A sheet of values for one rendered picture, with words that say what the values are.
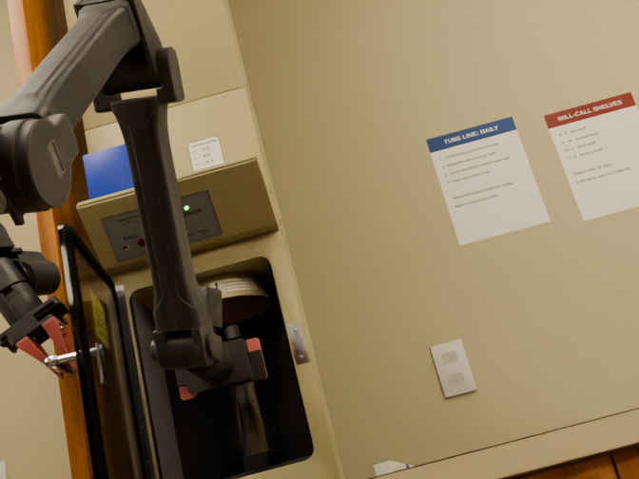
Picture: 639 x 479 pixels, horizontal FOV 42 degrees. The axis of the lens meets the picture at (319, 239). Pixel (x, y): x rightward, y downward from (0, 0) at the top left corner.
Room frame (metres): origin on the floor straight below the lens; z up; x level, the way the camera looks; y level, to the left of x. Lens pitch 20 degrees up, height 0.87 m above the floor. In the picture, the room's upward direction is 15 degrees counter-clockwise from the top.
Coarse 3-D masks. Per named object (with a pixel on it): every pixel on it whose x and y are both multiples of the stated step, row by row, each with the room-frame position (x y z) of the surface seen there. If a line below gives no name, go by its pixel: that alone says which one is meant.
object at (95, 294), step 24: (96, 288) 1.23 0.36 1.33; (72, 312) 1.08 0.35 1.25; (96, 312) 1.21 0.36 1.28; (96, 336) 1.18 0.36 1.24; (96, 360) 1.16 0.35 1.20; (120, 360) 1.33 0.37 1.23; (96, 384) 1.14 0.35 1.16; (120, 384) 1.30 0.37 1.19; (120, 408) 1.27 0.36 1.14; (120, 432) 1.24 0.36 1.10; (96, 456) 1.08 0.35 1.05; (120, 456) 1.22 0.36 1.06
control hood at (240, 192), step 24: (216, 168) 1.27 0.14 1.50; (240, 168) 1.28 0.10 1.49; (120, 192) 1.28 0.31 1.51; (192, 192) 1.30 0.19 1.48; (216, 192) 1.30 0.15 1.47; (240, 192) 1.31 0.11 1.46; (264, 192) 1.32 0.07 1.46; (96, 216) 1.30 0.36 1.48; (240, 216) 1.34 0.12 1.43; (264, 216) 1.35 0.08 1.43; (96, 240) 1.33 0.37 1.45; (216, 240) 1.37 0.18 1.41; (120, 264) 1.37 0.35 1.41; (144, 264) 1.39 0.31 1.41
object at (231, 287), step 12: (216, 276) 1.42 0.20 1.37; (228, 276) 1.43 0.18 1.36; (240, 276) 1.44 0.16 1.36; (252, 276) 1.47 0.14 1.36; (216, 288) 1.41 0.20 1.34; (228, 288) 1.41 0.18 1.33; (240, 288) 1.42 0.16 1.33; (252, 288) 1.44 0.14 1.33; (228, 300) 1.56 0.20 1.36; (240, 300) 1.56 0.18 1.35; (252, 300) 1.55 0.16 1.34; (264, 300) 1.52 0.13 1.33; (228, 312) 1.56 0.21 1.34; (240, 312) 1.57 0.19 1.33; (252, 312) 1.56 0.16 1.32; (228, 324) 1.58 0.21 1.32
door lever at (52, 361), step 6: (54, 354) 1.11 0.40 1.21; (66, 354) 1.11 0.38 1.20; (72, 354) 1.11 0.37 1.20; (48, 360) 1.11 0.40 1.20; (54, 360) 1.11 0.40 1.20; (60, 360) 1.11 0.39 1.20; (66, 360) 1.12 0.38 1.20; (72, 360) 1.12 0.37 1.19; (48, 366) 1.11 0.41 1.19; (54, 366) 1.12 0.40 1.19; (60, 366) 1.13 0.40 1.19; (66, 366) 1.15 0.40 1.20; (60, 372) 1.15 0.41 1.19; (66, 372) 1.16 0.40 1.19; (72, 372) 1.18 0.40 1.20
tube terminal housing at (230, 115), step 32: (224, 96) 1.39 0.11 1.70; (96, 128) 1.40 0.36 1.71; (192, 128) 1.39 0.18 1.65; (224, 128) 1.39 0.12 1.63; (256, 128) 1.41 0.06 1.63; (224, 160) 1.39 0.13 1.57; (192, 256) 1.39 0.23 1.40; (224, 256) 1.39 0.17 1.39; (256, 256) 1.39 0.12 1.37; (288, 256) 1.44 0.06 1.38; (128, 288) 1.40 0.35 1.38; (288, 288) 1.39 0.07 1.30; (288, 320) 1.39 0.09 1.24; (320, 384) 1.47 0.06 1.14; (320, 416) 1.39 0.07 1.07; (320, 448) 1.39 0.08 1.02
